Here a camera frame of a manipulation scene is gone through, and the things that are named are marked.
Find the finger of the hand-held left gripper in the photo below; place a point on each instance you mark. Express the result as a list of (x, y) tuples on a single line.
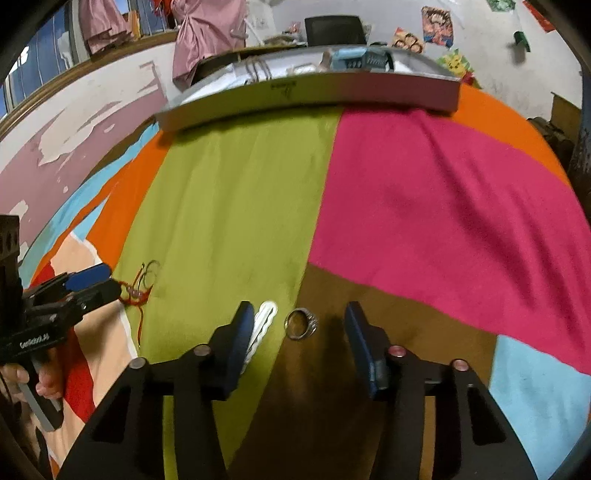
[(90, 276), (104, 291)]

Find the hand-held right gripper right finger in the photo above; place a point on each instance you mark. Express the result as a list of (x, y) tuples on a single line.
[(364, 341)]

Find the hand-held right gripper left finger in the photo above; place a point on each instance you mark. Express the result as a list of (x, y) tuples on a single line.
[(244, 337)]

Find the white scalloped hair clip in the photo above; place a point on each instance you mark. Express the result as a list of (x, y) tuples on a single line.
[(263, 323)]

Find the grey shallow tray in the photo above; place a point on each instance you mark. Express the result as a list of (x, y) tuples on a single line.
[(300, 92)]

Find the blue wristwatch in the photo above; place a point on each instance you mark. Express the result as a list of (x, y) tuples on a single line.
[(355, 57)]

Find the person's left hand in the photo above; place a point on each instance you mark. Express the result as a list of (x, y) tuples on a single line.
[(50, 383)]

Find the colourful patchwork blanket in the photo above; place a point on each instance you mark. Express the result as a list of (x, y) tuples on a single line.
[(415, 207)]

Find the barred window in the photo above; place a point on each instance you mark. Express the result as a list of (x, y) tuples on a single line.
[(41, 60)]

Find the white printed paper sheet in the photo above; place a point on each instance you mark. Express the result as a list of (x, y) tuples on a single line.
[(217, 81)]

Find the wooden desk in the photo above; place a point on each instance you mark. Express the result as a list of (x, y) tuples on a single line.
[(212, 62)]

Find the pink curtain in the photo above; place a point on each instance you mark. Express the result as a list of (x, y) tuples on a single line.
[(207, 27), (101, 23)]

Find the red hanging ornament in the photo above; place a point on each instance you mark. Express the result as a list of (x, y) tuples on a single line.
[(160, 5)]

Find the blue printed curtain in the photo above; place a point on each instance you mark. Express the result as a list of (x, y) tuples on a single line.
[(582, 152)]

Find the yellow bear poster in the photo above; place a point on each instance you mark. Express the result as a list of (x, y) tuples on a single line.
[(457, 62)]

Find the cartoon family poster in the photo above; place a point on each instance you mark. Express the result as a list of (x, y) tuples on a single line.
[(408, 41)]

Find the wooden cabinet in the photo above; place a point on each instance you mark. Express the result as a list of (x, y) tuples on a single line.
[(565, 110)]

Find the black office chair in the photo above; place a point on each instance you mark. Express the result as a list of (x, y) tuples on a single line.
[(332, 30)]

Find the anime character poster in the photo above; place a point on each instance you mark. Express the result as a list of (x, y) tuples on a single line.
[(436, 25)]

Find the red paper envelope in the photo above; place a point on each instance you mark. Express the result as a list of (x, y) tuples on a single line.
[(540, 14)]

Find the green wall photo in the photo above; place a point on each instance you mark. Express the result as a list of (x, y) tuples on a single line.
[(503, 4)]

